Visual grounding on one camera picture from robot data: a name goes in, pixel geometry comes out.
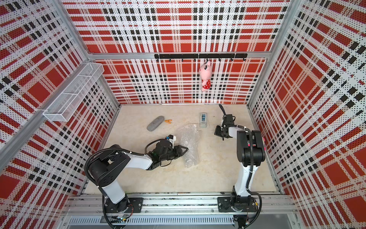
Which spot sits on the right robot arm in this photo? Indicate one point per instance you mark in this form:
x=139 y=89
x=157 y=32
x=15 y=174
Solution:
x=250 y=153

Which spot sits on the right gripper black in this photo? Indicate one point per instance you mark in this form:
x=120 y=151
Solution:
x=217 y=132

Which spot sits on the bubble wrap sheet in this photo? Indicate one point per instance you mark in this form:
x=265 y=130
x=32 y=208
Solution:
x=188 y=140

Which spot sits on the white wire mesh basket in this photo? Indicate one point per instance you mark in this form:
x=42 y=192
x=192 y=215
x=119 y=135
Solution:
x=66 y=103

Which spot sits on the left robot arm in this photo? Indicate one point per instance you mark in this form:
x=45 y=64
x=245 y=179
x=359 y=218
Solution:
x=104 y=167

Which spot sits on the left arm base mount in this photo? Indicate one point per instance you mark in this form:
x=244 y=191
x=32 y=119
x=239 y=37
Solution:
x=126 y=205

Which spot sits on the grey oval case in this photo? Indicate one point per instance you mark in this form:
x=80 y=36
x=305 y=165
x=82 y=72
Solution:
x=155 y=123

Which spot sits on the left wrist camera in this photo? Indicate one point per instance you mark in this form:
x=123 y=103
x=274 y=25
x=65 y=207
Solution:
x=171 y=138

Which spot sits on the hanging pink plush toy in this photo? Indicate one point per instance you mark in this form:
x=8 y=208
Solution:
x=205 y=73

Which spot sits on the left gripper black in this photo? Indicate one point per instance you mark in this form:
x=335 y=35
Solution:
x=179 y=151

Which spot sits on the black hook rail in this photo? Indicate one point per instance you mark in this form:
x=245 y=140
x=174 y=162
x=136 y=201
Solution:
x=201 y=56

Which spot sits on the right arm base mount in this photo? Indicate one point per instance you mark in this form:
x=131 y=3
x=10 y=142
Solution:
x=236 y=204

